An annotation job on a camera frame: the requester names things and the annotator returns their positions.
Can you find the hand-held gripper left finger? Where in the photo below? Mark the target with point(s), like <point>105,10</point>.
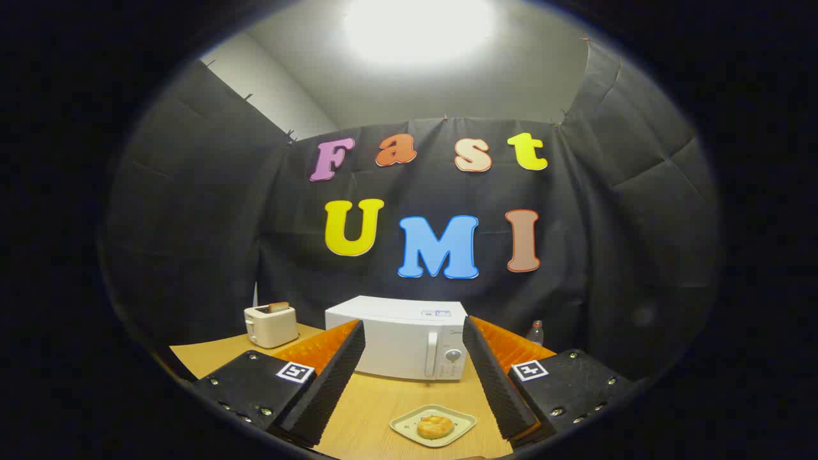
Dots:
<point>332,383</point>

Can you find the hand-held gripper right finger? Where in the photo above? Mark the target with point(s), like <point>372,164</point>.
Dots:
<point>498,383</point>

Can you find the golden bread bun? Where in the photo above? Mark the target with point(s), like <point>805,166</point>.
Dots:
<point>434,427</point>

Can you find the white microwave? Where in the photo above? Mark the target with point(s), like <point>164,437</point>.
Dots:
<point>396,338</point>

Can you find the cream rectangular plate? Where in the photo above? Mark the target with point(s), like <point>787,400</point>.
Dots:
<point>461,420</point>

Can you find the clear plastic water bottle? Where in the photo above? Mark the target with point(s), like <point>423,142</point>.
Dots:
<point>535,333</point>

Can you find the white toaster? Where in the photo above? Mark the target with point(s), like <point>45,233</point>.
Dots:
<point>271,329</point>

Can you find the toast slice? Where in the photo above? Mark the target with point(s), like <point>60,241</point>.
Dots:
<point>278,307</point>

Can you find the black backdrop cloth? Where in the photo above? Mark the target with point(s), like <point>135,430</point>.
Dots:
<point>192,223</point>

